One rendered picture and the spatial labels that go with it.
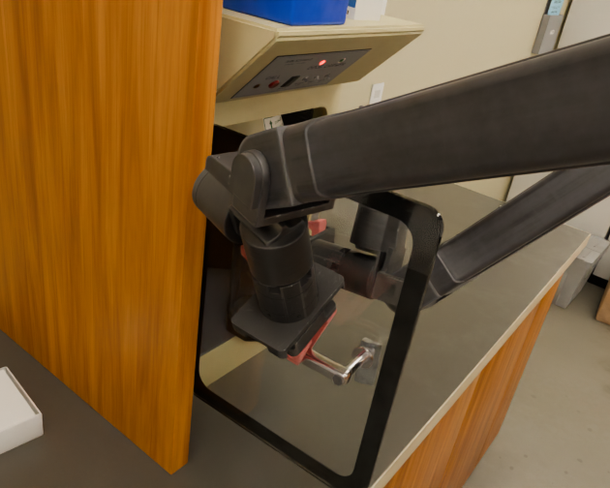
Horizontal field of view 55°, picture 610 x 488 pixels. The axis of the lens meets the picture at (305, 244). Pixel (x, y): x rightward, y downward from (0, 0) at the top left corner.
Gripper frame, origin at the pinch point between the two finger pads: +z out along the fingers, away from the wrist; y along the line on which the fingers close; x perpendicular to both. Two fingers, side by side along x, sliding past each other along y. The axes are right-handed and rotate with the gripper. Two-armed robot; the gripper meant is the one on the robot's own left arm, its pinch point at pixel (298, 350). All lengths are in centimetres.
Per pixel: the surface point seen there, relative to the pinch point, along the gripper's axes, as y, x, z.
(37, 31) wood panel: -6.7, -39.2, -24.1
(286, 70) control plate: -20.8, -15.0, -18.3
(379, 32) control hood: -33.3, -10.4, -17.8
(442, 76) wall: -159, -61, 73
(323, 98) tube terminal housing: -35.5, -21.5, -3.6
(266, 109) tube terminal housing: -23.5, -21.9, -8.9
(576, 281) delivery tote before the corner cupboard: -205, 4, 204
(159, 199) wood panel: -1.0, -17.6, -12.9
